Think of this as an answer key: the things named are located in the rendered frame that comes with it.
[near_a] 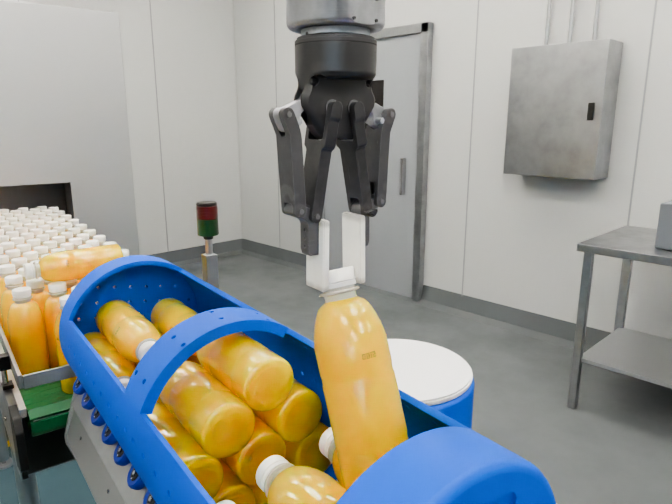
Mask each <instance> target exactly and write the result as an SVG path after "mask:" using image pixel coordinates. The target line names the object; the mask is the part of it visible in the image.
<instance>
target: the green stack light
mask: <svg viewBox="0 0 672 504"><path fill-rule="evenodd" d="M218 234H219V225H218V218H217V219H214V220H198V219H197V235H198V236H201V237H211V236H217V235H218Z"/></svg>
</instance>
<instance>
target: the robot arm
mask: <svg viewBox="0 0 672 504"><path fill-rule="evenodd" d="M286 25H287V28H288V29H289V30H290V31H292V32H294V33H297V34H301V36H299V37H297V40H295V75H296V77H297V80H298V88H297V91H296V93H295V95H294V101H293V102H291V103H289V104H287V105H285V106H283V107H280V108H271V109H270V111H269V118H270V121H271V123H272V126H273V129H274V131H275V134H276V142H277V155H278V169H279V182H280V196H281V209H282V212H283V213H284V214H286V215H289V216H293V217H296V218H298V219H299V221H300V233H301V251H302V253H303V254H306V285H308V286H310V287H312V288H315V289H317V290H319V291H322V292H327V291H328V290H329V221H328V220H325V219H322V215H323V208H324V201H325V194H326V187H327V180H328V173H329V166H330V159H331V153H332V151H333V150H334V149H335V146H336V145H337V147H338V148H339V149H340V154H341V160H342V167H343V174H344V181H345V187H346V194H347V201H348V208H349V211H350V212H343V213H342V247H343V268H344V267H349V266H353V267H354V271H355V276H356V278H355V280H356V282H357V283H360V284H361V283H364V282H365V246H368V243H369V217H374V216H376V214H377V212H378V209H376V208H378V207H384V206H385V204H386V193H387V177H388V160H389V144H390V132H391V129H392V126H393V123H394V120H395V117H396V112H395V110H394V109H393V108H383V107H382V106H380V105H378V104H377V103H375V97H374V94H373V92H372V87H371V84H372V81H373V79H374V78H375V76H376V65H377V41H376V40H375V38H374V37H373V36H370V34H373V33H377V32H379V31H381V30H382V29H383V28H384V26H385V0H286ZM300 116H301V117H302V119H303V121H304V122H305V124H306V126H307V127H306V134H305V141H304V145H305V147H306V155H305V163H304V164H303V147H302V135H301V130H300V127H299V126H300V125H301V124H302V119H301V118H300ZM365 123H366V124H367V128H366V129H365ZM318 139H322V140H318ZM374 193H375V194H374ZM351 212H352V213H351Z"/></svg>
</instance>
